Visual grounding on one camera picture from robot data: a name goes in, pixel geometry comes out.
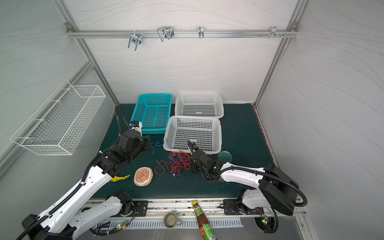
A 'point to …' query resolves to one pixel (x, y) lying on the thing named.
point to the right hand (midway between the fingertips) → (194, 156)
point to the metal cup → (170, 220)
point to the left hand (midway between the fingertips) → (151, 134)
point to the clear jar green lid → (225, 156)
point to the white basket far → (200, 104)
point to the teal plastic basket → (153, 111)
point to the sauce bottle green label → (206, 228)
